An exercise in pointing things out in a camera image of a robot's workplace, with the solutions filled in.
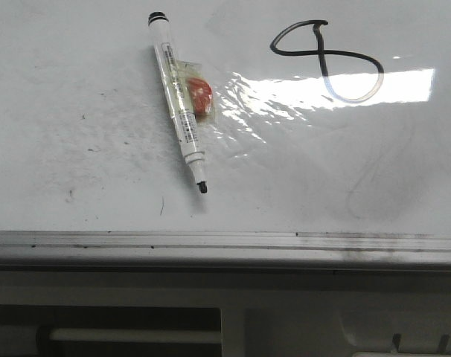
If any white black-tip whiteboard marker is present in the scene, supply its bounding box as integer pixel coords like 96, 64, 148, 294
148, 11, 208, 194

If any white whiteboard with aluminium frame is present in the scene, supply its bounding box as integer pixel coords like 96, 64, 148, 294
0, 1, 451, 268

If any white horizontal rod below board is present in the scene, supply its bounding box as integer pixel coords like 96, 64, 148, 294
48, 328, 222, 344

